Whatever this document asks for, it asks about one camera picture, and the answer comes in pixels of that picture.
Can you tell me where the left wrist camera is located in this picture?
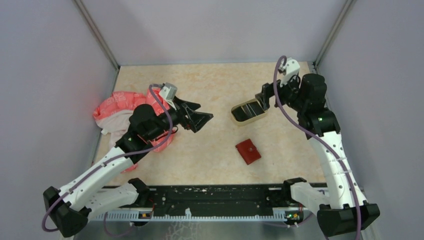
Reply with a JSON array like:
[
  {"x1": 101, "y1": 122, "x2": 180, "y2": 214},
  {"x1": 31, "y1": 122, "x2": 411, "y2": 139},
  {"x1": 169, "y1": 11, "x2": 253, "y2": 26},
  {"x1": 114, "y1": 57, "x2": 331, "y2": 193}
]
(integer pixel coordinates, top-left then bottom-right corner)
[{"x1": 159, "y1": 82, "x2": 178, "y2": 102}]

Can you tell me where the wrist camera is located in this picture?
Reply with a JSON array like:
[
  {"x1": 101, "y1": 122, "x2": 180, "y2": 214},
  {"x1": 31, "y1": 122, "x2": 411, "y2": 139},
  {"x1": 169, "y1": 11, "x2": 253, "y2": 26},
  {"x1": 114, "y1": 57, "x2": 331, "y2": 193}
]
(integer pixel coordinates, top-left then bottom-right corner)
[
  {"x1": 278, "y1": 56, "x2": 300, "y2": 87},
  {"x1": 159, "y1": 82, "x2": 178, "y2": 102}
]

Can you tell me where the beige oval tray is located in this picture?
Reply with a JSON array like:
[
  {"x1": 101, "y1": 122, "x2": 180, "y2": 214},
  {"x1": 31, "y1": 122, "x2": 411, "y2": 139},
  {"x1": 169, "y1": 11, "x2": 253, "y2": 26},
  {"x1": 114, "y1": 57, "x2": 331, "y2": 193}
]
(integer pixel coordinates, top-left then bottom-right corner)
[{"x1": 230, "y1": 98, "x2": 267, "y2": 127}]

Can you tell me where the red card holder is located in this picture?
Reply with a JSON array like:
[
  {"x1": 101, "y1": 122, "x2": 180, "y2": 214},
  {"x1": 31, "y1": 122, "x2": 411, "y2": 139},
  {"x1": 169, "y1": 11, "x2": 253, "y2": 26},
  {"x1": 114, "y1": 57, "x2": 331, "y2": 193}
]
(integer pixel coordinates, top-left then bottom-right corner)
[{"x1": 235, "y1": 138, "x2": 262, "y2": 165}]

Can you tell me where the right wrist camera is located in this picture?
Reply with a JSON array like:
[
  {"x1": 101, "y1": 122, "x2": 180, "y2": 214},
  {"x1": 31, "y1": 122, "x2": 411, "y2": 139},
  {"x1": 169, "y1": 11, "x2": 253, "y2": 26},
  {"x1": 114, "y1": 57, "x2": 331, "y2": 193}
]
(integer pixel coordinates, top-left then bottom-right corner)
[{"x1": 278, "y1": 56, "x2": 300, "y2": 87}]

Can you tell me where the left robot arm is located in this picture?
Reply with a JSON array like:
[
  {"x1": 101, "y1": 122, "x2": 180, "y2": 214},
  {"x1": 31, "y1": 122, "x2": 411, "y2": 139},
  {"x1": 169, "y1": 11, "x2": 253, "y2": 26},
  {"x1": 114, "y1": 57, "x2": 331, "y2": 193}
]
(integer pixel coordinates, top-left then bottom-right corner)
[{"x1": 42, "y1": 97, "x2": 214, "y2": 238}]

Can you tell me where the aluminium frame rail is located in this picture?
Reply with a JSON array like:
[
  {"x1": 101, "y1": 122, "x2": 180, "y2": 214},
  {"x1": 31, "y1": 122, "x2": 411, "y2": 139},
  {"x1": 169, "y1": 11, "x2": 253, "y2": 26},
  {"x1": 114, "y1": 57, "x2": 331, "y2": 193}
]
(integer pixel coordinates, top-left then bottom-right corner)
[{"x1": 67, "y1": 187, "x2": 369, "y2": 222}]

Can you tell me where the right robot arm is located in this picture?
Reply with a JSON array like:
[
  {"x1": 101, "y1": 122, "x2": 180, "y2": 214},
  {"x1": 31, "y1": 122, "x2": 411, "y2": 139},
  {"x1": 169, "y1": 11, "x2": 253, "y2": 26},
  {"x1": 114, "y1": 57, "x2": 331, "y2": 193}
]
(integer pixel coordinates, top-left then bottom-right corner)
[{"x1": 255, "y1": 73, "x2": 380, "y2": 239}]

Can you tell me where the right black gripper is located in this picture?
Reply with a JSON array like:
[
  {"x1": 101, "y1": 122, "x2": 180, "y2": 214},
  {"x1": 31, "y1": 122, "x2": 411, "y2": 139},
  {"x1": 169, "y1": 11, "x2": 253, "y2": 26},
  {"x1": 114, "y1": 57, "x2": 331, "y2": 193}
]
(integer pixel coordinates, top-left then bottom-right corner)
[{"x1": 255, "y1": 72, "x2": 307, "y2": 112}]

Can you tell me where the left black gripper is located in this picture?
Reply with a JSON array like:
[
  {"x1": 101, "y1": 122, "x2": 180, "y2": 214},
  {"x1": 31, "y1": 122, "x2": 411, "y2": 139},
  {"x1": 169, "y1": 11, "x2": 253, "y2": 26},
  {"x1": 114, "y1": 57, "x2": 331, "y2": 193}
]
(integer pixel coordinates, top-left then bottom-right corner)
[{"x1": 147, "y1": 95, "x2": 214, "y2": 141}]

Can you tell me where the pink white cloth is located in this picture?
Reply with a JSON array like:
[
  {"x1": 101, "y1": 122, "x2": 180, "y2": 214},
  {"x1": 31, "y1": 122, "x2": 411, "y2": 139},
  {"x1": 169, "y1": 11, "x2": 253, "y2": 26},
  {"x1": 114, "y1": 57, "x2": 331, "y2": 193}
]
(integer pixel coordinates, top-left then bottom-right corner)
[{"x1": 92, "y1": 85, "x2": 176, "y2": 173}]

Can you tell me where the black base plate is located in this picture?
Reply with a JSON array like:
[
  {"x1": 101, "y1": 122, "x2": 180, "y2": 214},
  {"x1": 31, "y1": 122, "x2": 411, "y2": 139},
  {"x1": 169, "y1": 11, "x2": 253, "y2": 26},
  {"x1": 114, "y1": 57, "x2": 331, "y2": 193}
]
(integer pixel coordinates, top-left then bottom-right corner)
[{"x1": 118, "y1": 184, "x2": 316, "y2": 219}]

